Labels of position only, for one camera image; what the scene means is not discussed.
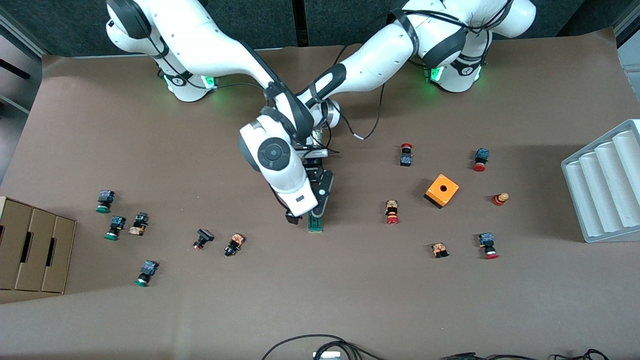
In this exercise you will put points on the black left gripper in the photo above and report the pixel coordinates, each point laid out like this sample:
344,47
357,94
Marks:
313,176

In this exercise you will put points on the green load switch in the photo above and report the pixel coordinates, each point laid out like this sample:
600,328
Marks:
315,225

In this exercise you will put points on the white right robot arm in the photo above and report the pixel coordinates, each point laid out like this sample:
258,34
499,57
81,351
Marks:
210,40

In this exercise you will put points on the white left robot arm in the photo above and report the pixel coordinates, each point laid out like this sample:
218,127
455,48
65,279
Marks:
375,65

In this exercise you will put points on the brown paper table cover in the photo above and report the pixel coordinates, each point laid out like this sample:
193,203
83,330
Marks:
320,290

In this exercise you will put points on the red emergency stop orange block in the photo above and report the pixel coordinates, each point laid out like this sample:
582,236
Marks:
392,207

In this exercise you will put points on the black square button red block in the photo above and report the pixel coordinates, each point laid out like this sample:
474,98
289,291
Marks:
205,235

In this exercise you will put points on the orange contact block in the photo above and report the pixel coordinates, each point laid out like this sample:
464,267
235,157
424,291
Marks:
439,249

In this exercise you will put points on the green mushroom button blue block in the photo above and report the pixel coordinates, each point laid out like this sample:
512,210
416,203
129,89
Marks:
149,267
118,221
106,196

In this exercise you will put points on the red yellow button head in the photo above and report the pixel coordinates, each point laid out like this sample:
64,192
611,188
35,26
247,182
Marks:
499,199

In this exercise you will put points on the brown cardboard box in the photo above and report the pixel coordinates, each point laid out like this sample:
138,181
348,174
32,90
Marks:
37,250

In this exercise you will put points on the grey slotted tray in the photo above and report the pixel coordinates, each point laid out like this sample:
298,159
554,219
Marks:
600,200

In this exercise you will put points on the grey cabinet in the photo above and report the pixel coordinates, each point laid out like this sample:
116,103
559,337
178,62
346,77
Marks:
12,115

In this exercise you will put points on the grey equipment box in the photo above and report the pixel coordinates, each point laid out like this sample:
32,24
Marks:
631,55

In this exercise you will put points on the orange button enclosure box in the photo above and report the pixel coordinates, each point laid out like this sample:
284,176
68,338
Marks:
447,195

